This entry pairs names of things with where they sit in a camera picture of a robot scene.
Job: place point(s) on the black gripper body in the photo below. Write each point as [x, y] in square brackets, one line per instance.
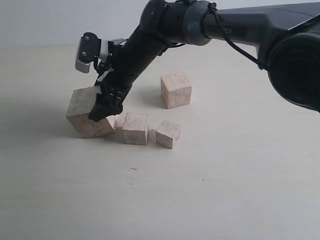
[112, 92]

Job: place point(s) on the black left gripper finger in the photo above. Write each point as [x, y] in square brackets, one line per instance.
[102, 110]

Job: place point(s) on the third largest wooden cube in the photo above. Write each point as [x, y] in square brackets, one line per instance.
[135, 128]

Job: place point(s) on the second largest wooden cube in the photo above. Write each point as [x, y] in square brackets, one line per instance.
[176, 90]

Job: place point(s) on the smallest wooden cube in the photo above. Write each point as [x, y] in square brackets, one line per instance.
[168, 133]

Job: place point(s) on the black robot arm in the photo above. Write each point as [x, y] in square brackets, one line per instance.
[283, 40]

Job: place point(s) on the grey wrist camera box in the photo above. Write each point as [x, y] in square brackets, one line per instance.
[90, 49]

